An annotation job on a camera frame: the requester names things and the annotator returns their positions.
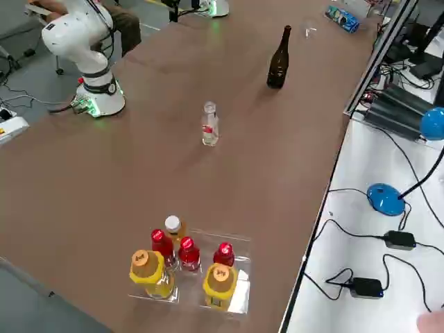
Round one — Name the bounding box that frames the yellow bottle with orange lid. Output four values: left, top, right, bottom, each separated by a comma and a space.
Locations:
128, 248, 177, 300
202, 262, 239, 310

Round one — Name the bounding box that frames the black adapter cable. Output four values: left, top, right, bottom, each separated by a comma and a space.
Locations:
303, 267, 355, 301
381, 254, 434, 313
303, 218, 386, 264

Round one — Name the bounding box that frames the white side desk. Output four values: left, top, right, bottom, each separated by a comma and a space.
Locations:
279, 114, 444, 333

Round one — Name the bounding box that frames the clear acrylic bottle shelf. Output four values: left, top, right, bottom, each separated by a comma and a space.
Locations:
127, 227, 252, 316

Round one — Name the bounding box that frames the office chair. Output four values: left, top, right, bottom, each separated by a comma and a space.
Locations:
24, 0, 67, 76

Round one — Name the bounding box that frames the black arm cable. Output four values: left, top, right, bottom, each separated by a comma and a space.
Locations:
85, 0, 116, 65

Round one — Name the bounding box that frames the black monitor stand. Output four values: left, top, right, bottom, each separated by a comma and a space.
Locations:
409, 13, 444, 81

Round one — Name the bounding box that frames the dark brown glass bottle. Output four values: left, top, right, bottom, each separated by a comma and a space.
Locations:
266, 24, 292, 89

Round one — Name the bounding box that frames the white-capped yellow drink bottle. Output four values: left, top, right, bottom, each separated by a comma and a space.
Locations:
164, 214, 189, 248

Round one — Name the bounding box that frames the dark finned metal box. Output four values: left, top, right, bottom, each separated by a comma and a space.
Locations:
363, 83, 435, 142

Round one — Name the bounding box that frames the teal snack packet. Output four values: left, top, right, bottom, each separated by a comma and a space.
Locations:
325, 5, 348, 22

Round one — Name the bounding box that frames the pale pink rounded object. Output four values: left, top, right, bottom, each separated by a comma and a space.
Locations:
416, 310, 444, 333

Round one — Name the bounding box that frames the blue biscuit packet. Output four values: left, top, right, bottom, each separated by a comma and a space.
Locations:
335, 9, 360, 34

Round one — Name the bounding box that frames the clear plastic drink bottle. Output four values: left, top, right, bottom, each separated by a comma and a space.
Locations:
201, 101, 220, 147

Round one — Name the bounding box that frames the green circuit board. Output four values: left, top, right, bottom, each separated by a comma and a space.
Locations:
192, 0, 213, 15

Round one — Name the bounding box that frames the blue desk lamp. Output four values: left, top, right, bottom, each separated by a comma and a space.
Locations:
366, 106, 444, 217

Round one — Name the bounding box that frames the person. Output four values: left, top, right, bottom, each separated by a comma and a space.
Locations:
27, 0, 142, 59

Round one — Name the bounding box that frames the red drink bottle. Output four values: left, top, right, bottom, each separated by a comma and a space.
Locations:
177, 236, 202, 273
212, 241, 236, 268
151, 228, 176, 268

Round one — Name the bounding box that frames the black power adapter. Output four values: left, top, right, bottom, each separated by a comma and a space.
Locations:
384, 230, 417, 251
349, 277, 384, 300

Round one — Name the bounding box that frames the white controller box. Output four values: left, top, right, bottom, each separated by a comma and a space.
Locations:
0, 116, 31, 146

